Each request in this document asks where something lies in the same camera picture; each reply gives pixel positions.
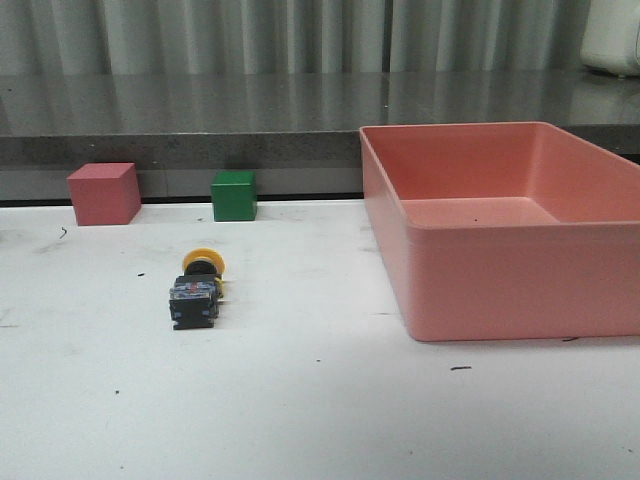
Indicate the pink cube block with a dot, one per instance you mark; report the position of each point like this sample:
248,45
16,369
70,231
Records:
104,193

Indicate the white appliance in background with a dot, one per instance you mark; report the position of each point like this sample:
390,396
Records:
611,37

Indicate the dark grey counter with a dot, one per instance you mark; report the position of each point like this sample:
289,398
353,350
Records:
297,132

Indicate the pink plastic bin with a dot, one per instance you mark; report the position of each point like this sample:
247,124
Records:
510,230

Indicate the yellow mushroom push button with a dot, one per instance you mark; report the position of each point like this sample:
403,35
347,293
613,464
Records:
195,296

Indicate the green cube block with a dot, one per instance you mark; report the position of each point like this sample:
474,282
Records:
234,196

